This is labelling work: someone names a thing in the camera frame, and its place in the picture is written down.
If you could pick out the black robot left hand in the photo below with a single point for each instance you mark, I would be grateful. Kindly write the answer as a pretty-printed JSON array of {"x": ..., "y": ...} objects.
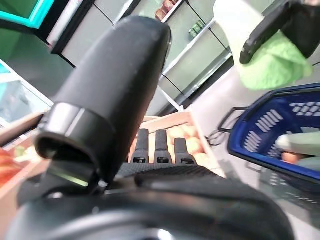
[{"x": 112, "y": 87}]

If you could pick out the brown potato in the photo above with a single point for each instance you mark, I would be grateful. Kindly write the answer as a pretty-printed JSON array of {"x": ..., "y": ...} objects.
[{"x": 290, "y": 157}]

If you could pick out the glass door refrigerator cabinet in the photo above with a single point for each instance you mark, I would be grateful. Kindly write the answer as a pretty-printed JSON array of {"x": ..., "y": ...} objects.
[{"x": 187, "y": 62}]

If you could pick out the blue plastic shopping basket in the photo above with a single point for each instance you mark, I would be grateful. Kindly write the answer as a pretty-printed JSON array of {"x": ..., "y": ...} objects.
[{"x": 240, "y": 140}]

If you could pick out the teal framed panel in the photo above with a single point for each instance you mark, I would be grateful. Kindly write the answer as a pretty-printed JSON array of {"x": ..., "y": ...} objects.
[{"x": 25, "y": 12}]

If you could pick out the napa cabbage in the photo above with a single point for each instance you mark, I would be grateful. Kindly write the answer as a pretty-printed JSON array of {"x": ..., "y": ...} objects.
[
  {"x": 310, "y": 163},
  {"x": 300, "y": 141},
  {"x": 270, "y": 70}
]

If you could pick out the wooden slatted crate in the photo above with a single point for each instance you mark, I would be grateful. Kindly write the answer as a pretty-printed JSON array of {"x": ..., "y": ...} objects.
[{"x": 165, "y": 120}]

